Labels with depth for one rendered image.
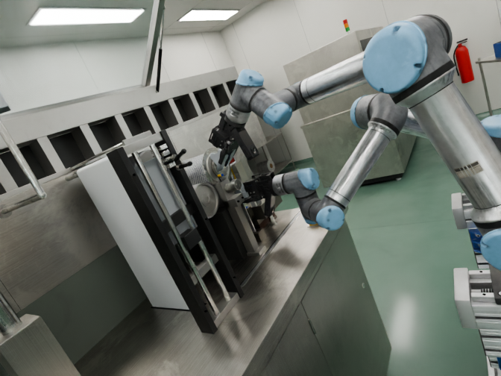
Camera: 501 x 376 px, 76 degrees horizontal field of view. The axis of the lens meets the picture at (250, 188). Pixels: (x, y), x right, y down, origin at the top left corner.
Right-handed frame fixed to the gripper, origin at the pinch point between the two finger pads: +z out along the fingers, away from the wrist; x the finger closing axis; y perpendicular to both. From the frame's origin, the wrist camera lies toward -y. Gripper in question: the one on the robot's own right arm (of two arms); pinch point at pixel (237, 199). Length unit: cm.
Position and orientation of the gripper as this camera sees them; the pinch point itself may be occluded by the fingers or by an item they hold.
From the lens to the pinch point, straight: 128.0
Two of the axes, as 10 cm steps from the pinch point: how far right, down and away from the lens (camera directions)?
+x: -4.9, 4.2, -7.6
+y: -3.9, -8.9, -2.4
